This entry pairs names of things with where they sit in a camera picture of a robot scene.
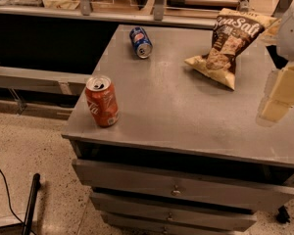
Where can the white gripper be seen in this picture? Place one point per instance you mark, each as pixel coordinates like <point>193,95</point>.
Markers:
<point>293,38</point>

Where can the brown sea salt chip bag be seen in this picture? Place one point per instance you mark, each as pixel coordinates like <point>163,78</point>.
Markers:
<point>233,32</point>

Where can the blue pepsi can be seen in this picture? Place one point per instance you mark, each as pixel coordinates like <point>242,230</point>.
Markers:
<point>141,43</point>

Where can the orange coke can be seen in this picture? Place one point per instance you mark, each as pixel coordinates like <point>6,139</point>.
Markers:
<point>101,100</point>

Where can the grey drawer cabinet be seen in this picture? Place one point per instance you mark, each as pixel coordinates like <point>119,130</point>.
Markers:
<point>174,118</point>

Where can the top grey drawer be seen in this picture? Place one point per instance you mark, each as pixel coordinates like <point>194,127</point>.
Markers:
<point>184,186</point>

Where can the grey drawer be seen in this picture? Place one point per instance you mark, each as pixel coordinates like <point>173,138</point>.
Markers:
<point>184,186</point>
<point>164,228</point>
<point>169,213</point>

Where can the middle grey drawer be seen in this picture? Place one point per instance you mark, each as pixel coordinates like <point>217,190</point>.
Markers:
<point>169,213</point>

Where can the bottom grey drawer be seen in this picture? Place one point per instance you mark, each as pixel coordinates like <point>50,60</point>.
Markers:
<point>164,228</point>

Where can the black pole on floor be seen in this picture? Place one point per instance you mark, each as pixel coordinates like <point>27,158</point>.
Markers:
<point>35,186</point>

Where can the grey metal shelf rail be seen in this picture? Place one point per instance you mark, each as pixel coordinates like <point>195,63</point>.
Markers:
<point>170,21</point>

